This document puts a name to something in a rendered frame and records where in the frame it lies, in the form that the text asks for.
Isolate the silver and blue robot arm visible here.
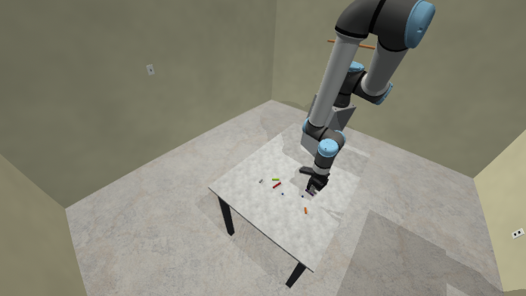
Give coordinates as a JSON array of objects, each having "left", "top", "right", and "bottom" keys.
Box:
[{"left": 299, "top": 0, "right": 435, "bottom": 177}]

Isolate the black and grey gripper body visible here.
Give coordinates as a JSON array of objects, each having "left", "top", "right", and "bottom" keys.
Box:
[{"left": 308, "top": 172, "right": 330, "bottom": 192}]

